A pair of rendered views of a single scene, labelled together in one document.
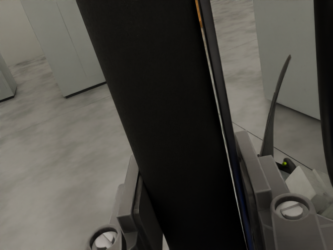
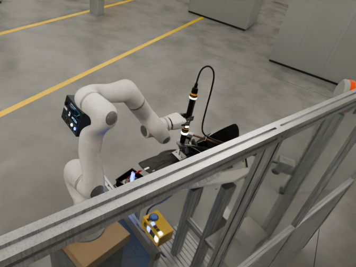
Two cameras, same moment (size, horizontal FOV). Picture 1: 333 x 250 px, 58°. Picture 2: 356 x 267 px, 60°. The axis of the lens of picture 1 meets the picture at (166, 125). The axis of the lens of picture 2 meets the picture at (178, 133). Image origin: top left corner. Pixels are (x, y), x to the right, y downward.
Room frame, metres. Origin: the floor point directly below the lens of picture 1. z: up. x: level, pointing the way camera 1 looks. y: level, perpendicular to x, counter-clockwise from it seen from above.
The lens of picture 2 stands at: (-1.19, -0.82, 2.48)
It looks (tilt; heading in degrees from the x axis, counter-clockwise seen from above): 37 degrees down; 34
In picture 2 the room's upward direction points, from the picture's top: 13 degrees clockwise
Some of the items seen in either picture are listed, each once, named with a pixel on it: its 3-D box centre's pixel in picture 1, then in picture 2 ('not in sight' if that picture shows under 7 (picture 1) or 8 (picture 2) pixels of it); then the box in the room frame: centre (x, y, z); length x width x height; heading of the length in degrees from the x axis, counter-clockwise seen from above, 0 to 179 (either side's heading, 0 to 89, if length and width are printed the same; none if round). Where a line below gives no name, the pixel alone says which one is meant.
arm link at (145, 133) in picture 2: not in sight; (154, 128); (-0.15, 0.03, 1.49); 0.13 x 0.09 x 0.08; 170
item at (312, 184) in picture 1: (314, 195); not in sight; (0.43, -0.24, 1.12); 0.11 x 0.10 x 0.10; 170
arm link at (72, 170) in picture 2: not in sight; (81, 184); (-0.58, 0.08, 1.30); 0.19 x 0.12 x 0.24; 88
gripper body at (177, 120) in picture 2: not in sight; (174, 121); (-0.01, 0.01, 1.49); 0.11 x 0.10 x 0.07; 170
